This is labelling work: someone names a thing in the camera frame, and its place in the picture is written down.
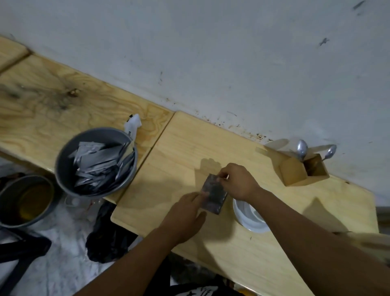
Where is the person's left hand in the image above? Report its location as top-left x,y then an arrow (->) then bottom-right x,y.
159,192 -> 210,246

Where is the grey metal bucket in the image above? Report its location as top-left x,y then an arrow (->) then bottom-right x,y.
0,175 -> 56,229

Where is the person's left forearm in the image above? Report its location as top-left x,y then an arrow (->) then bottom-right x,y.
74,227 -> 177,296

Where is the wooden utensil holder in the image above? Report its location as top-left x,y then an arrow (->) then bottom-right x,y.
279,153 -> 330,187

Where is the person's right forearm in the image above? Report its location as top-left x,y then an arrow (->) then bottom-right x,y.
248,188 -> 390,296

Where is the black strap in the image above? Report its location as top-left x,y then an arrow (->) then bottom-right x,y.
0,229 -> 52,296

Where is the white torn sachet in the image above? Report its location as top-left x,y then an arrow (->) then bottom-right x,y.
124,114 -> 142,138

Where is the black plastic bag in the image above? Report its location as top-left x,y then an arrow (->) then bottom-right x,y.
86,201 -> 138,263

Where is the grey metal bowl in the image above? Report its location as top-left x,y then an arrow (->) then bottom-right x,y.
55,127 -> 138,200

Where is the grey foil sachet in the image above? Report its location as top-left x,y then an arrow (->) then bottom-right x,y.
200,174 -> 228,215

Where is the clear plastic cup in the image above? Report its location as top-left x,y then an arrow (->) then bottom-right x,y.
64,195 -> 104,215

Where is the pile of silver sachets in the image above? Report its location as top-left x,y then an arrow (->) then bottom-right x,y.
68,141 -> 136,196

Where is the metal spoon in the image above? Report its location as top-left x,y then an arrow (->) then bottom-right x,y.
311,145 -> 337,171
297,140 -> 308,161

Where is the white round bowl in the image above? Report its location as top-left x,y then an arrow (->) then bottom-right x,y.
233,199 -> 270,234

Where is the person's right hand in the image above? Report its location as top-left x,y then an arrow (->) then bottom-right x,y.
217,163 -> 263,204

